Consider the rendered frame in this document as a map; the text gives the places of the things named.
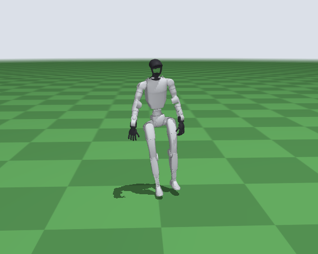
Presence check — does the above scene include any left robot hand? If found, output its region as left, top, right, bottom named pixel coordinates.
left=176, top=116, right=184, bottom=136

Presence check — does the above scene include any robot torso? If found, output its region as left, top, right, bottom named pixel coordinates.
left=145, top=76, right=167, bottom=127

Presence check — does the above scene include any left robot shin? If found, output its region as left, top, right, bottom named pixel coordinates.
left=169, top=153, right=178, bottom=182

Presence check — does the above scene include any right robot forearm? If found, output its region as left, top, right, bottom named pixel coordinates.
left=131, top=101, right=139, bottom=126

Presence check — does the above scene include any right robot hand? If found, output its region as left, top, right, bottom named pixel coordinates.
left=128, top=122, right=139, bottom=141

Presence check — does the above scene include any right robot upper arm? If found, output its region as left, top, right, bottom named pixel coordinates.
left=134, top=81, right=147, bottom=108

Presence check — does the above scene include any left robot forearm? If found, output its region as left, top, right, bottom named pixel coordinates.
left=174, top=97, right=184, bottom=121

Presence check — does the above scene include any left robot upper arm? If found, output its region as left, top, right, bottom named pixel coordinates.
left=166, top=78, right=178, bottom=104

